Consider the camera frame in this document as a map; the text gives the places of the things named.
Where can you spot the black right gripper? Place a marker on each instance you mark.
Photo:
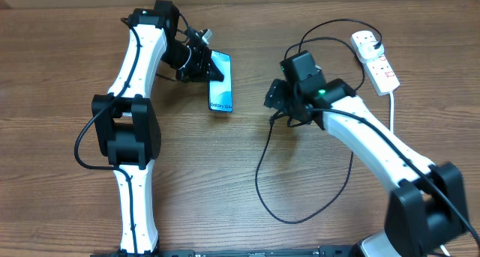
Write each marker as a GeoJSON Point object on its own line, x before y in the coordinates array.
{"type": "Point", "coordinates": [279, 97]}

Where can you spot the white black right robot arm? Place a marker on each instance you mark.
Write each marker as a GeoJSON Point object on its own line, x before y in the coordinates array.
{"type": "Point", "coordinates": [427, 205]}

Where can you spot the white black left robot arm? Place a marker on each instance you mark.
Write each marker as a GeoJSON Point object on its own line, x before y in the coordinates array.
{"type": "Point", "coordinates": [124, 119]}

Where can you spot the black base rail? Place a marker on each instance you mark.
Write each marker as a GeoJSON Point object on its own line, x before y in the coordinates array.
{"type": "Point", "coordinates": [323, 251]}

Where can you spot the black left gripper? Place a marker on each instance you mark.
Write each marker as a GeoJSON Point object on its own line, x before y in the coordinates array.
{"type": "Point", "coordinates": [196, 72]}

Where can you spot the white charger plug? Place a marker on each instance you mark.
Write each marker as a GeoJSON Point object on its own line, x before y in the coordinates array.
{"type": "Point", "coordinates": [369, 51]}

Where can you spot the white power strip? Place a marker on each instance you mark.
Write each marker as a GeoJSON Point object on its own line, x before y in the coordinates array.
{"type": "Point", "coordinates": [379, 70]}

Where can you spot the blue Galaxy smartphone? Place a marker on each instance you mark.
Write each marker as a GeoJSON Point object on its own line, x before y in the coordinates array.
{"type": "Point", "coordinates": [220, 94]}

